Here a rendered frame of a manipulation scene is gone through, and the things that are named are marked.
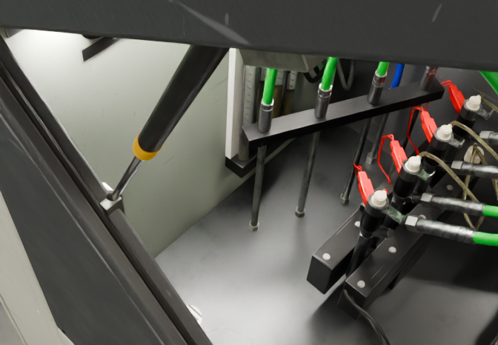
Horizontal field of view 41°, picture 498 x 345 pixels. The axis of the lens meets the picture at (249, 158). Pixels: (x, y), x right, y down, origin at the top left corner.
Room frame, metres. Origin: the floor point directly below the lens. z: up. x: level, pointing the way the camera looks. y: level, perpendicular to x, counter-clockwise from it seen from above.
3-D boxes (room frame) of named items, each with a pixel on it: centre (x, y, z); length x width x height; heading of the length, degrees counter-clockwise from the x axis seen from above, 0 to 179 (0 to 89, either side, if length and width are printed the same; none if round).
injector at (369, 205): (0.51, -0.18, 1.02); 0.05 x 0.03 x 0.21; 51
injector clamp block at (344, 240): (0.61, -0.25, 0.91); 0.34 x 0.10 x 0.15; 141
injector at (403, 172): (0.57, -0.23, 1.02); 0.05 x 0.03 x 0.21; 51
